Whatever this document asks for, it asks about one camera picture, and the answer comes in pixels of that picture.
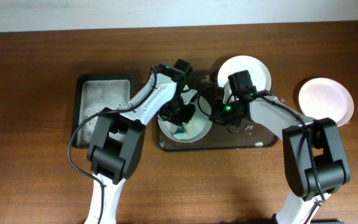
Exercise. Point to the dark brown serving tray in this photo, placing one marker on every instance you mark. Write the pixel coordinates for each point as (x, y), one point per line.
(214, 136)

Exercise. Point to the pale green plastic plate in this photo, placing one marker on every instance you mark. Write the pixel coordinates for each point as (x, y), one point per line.
(198, 126)

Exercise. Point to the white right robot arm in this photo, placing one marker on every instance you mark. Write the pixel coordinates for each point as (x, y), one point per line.
(315, 161)

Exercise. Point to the cream plastic plate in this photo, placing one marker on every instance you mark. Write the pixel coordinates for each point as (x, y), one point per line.
(259, 73)

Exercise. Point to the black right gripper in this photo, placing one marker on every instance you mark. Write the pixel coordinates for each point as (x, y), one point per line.
(224, 116)

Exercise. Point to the pink plastic plate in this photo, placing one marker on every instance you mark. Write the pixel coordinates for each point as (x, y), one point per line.
(326, 98)

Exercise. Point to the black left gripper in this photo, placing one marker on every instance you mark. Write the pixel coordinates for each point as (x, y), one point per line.
(179, 112)

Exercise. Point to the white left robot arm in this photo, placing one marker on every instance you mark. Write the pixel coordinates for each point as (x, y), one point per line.
(116, 144)

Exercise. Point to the black soapy water tray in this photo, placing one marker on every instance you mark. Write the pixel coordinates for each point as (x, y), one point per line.
(94, 92)

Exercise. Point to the yellow green sponge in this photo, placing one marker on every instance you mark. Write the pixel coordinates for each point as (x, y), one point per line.
(180, 133)

